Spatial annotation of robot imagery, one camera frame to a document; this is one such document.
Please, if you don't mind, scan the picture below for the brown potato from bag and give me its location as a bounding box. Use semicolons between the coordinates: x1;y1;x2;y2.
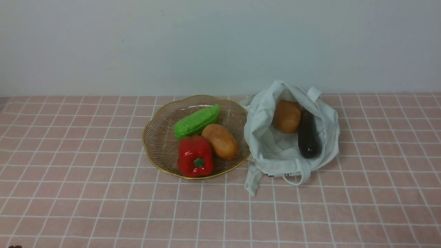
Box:
273;99;301;134

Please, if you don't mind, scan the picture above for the white cloth bag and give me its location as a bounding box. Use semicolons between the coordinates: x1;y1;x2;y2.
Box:
240;81;340;196

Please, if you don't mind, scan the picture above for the brown potato in bowl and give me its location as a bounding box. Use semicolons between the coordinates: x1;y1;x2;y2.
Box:
202;124;238;159

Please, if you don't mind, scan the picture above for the green bitter gourd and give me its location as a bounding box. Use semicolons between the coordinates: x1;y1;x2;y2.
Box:
174;105;220;140

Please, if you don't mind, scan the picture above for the red bell pepper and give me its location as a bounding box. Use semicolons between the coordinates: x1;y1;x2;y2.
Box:
177;135;214;178

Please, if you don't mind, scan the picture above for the gold-rimmed ribbed glass bowl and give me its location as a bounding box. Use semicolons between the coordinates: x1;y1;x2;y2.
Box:
142;95;250;179

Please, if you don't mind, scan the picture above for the dark purple eggplant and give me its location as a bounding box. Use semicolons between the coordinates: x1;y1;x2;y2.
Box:
297;109;322;159

